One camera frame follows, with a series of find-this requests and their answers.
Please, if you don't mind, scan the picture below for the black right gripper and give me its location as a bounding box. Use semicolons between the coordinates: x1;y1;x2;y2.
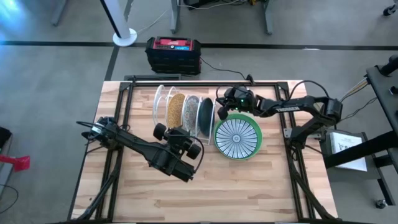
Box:
215;86;257;121

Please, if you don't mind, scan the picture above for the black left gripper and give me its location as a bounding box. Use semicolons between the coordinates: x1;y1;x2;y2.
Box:
152;123;202;161

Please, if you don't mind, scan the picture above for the dark teal plate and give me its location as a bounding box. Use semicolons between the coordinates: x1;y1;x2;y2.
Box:
197;97;215;137

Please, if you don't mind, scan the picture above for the blue orange floral plate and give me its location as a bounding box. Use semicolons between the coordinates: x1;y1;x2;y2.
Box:
182;95;201;136

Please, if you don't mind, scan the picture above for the yellow patterned plate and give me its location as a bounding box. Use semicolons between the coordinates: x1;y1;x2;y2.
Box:
167;93;187;129

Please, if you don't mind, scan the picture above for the black white striped plate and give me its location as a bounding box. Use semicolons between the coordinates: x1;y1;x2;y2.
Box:
215;119;259;159

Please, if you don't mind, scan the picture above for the plain green plate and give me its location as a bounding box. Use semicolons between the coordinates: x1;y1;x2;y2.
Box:
213;113;264;161

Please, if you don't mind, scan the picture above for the red black power station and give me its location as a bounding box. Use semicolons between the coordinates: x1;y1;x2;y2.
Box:
145;36;202;77

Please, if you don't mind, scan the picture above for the flat black bar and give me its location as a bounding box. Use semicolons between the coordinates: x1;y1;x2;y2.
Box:
123;73;182;82

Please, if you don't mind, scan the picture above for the grey desk leg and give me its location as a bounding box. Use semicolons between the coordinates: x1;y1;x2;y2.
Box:
169;0;182;34
51;0;68;27
263;0;276;35

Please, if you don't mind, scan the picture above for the white tower fan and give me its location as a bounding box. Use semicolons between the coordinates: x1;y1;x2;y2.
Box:
99;0;138;47

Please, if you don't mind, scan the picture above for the white paper booklet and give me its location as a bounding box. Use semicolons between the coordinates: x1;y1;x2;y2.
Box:
329;132;368;172

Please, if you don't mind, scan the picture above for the red plastic object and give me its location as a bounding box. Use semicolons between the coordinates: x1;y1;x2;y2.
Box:
0;154;31;172

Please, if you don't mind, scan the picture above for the black equipment cart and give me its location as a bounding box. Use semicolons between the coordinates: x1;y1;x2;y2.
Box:
320;55;398;209

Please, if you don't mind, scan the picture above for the black box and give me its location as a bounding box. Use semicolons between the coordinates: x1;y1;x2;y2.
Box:
0;126;13;150

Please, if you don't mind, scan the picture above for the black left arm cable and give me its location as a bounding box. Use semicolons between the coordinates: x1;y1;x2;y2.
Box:
166;133;205;174

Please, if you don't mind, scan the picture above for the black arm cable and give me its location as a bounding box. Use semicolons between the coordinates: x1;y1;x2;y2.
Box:
287;80;330;102
166;133;205;174

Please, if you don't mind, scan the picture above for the black aluminium table frame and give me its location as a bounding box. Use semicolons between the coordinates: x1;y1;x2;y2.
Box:
67;80;338;223

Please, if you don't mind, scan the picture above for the white wire dish rack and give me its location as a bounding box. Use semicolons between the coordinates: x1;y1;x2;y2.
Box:
152;83;217;146

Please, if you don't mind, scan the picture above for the black power cable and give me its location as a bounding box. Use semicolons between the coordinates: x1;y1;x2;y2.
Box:
198;57;256;85

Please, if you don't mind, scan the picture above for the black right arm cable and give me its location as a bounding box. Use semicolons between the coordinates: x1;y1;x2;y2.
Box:
287;80;330;102

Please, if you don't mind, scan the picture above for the white floor cable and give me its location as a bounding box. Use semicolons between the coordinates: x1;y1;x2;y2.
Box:
136;9;169;34

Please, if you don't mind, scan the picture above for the yellow white cable bundle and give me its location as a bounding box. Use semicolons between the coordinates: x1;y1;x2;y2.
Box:
338;77;369;103

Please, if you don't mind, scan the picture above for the thin black cable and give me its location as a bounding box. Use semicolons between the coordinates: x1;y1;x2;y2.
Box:
340;97;379;124

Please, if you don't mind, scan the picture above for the black floor cable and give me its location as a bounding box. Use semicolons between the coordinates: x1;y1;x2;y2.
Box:
0;185;19;215

